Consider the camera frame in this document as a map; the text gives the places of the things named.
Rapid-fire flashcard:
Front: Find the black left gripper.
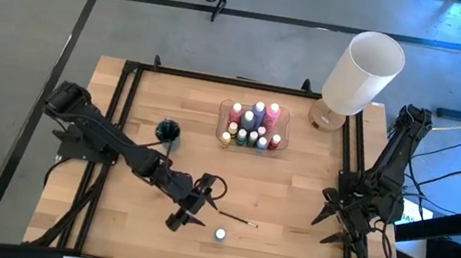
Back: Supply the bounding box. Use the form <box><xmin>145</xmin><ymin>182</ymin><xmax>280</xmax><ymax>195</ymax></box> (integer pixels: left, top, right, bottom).
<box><xmin>163</xmin><ymin>178</ymin><xmax>223</xmax><ymax>237</ymax></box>

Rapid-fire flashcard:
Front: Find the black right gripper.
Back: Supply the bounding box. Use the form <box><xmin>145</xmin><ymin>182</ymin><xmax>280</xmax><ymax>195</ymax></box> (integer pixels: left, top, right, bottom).
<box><xmin>308</xmin><ymin>186</ymin><xmax>389</xmax><ymax>253</ymax></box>

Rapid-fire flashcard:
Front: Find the cerulean blue paint bottle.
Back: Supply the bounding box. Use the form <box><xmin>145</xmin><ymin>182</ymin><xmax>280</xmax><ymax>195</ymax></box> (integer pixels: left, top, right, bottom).
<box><xmin>213</xmin><ymin>226</ymin><xmax>227</xmax><ymax>243</ymax></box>

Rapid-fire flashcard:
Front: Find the thin black paintbrush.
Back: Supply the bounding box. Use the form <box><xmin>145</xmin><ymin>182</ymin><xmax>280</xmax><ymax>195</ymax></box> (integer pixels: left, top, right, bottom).
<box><xmin>216</xmin><ymin>211</ymin><xmax>260</xmax><ymax>229</ymax></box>

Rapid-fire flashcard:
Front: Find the small lemon yellow paint bottle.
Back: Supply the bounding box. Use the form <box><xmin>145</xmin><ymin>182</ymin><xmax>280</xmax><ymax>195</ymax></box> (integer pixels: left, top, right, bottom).
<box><xmin>218</xmin><ymin>130</ymin><xmax>233</xmax><ymax>150</ymax></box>

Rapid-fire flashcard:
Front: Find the small teal green paint bottle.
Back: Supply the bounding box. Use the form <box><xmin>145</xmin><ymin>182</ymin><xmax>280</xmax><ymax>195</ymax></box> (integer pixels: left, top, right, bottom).
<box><xmin>235</xmin><ymin>128</ymin><xmax>249</xmax><ymax>148</ymax></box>

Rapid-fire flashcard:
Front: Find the dark green paint bottle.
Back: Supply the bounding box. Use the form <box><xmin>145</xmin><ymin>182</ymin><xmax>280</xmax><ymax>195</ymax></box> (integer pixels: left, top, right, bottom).
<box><xmin>246</xmin><ymin>129</ymin><xmax>260</xmax><ymax>148</ymax></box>

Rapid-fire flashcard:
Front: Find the small coral red paint bottle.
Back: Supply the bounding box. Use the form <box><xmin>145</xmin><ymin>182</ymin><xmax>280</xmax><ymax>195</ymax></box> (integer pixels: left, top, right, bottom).
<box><xmin>267</xmin><ymin>133</ymin><xmax>283</xmax><ymax>152</ymax></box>

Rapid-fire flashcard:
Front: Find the tall grey paint bottle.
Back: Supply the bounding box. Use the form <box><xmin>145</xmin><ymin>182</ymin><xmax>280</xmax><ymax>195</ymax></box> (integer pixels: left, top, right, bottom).
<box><xmin>238</xmin><ymin>109</ymin><xmax>259</xmax><ymax>134</ymax></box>

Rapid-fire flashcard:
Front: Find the tall rose pink paint bottle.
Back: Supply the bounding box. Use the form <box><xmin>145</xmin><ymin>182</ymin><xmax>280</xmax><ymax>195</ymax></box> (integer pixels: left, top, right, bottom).
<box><xmin>226</xmin><ymin>100</ymin><xmax>245</xmax><ymax>126</ymax></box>

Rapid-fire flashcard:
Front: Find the clear plastic tray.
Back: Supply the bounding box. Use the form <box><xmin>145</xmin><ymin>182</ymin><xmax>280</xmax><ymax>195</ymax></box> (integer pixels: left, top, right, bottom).
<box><xmin>213</xmin><ymin>96</ymin><xmax>295</xmax><ymax>155</ymax></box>

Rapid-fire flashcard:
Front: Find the tall lavender paint bottle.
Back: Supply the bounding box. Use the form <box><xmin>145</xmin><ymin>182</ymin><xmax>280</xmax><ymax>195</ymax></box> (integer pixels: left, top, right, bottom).
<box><xmin>249</xmin><ymin>100</ymin><xmax>268</xmax><ymax>129</ymax></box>

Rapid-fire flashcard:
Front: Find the tall light pink paint bottle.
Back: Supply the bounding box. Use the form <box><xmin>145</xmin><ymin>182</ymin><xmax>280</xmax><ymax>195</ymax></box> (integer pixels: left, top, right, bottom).
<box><xmin>263</xmin><ymin>101</ymin><xmax>283</xmax><ymax>133</ymax></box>

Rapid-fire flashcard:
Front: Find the white printed box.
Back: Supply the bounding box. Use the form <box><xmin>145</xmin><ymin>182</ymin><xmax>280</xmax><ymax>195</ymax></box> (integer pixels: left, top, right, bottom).
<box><xmin>399</xmin><ymin>198</ymin><xmax>437</xmax><ymax>229</ymax></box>

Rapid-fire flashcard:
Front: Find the teal plastic cup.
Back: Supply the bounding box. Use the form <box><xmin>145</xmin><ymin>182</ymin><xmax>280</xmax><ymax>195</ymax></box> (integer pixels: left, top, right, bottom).
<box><xmin>153</xmin><ymin>116</ymin><xmax>184</xmax><ymax>146</ymax></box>

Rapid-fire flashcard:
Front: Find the table lamp white shade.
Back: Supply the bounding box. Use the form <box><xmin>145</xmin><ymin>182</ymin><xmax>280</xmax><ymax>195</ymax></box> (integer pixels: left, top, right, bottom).
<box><xmin>305</xmin><ymin>23</ymin><xmax>410</xmax><ymax>143</ymax></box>

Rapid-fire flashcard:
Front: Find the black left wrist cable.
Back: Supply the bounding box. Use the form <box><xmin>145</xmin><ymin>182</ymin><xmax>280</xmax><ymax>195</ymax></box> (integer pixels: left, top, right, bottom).
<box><xmin>194</xmin><ymin>171</ymin><xmax>231</xmax><ymax>204</ymax></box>

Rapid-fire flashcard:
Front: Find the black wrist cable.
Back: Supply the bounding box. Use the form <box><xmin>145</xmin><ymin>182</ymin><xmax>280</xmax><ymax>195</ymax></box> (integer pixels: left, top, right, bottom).
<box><xmin>369</xmin><ymin>218</ymin><xmax>399</xmax><ymax>258</ymax></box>
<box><xmin>194</xmin><ymin>171</ymin><xmax>231</xmax><ymax>204</ymax></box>

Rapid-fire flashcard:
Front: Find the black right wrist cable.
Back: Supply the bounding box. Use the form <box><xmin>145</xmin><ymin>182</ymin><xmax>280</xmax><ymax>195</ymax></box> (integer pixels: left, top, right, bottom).
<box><xmin>369</xmin><ymin>218</ymin><xmax>399</xmax><ymax>258</ymax></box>

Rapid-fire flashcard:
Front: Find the black aluminium table frame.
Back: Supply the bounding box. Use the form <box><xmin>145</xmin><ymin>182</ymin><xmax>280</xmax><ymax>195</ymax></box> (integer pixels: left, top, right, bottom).
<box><xmin>54</xmin><ymin>43</ymin><xmax>431</xmax><ymax>258</ymax></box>

